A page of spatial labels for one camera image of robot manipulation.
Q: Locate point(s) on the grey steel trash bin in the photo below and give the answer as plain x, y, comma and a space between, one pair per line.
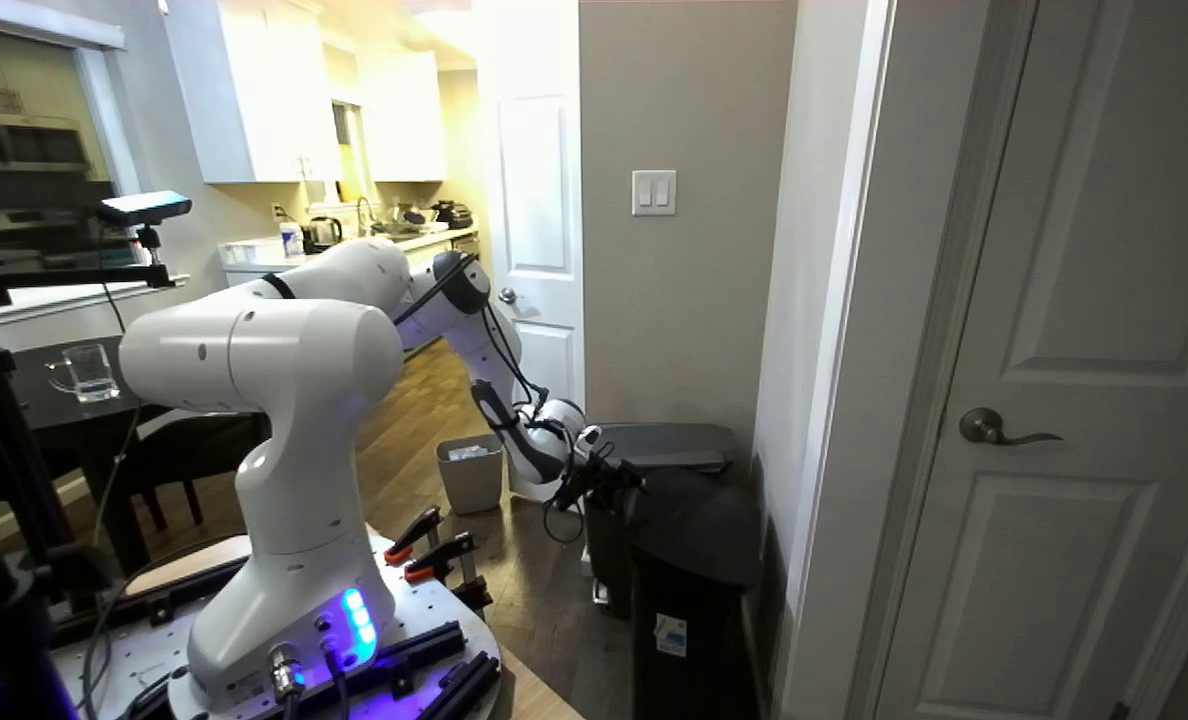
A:
648, 449

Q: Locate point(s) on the white wall light switch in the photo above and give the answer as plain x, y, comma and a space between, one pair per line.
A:
653, 191

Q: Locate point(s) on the black camera on stand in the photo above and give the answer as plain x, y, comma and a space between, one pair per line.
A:
146, 209

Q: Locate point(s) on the orange black clamp lower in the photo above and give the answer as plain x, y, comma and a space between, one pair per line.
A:
444, 558

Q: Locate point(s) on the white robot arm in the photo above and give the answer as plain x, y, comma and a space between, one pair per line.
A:
315, 350

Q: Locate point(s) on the white door behind robot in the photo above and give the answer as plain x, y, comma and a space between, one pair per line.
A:
535, 110

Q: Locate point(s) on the white kitchen cabinets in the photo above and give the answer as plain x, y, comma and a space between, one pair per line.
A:
261, 95

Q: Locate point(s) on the black tripod stand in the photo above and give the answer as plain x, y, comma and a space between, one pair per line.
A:
61, 566

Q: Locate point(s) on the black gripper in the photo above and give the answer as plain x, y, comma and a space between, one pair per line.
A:
594, 476

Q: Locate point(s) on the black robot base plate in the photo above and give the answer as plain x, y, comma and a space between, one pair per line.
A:
421, 676

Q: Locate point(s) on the white panel door near bins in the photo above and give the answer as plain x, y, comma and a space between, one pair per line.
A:
1054, 528

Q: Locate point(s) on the orange black clamp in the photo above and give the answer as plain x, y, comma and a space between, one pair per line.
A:
416, 528
444, 558

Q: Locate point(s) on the orange black clamp upper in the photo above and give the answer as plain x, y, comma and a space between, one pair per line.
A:
416, 528

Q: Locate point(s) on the black plastic trash bin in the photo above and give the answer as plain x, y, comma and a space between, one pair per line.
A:
695, 558

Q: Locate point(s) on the small grey waste basket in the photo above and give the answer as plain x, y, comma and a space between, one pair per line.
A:
469, 475

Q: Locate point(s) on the clear glass pitcher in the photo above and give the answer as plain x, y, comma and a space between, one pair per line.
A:
84, 373

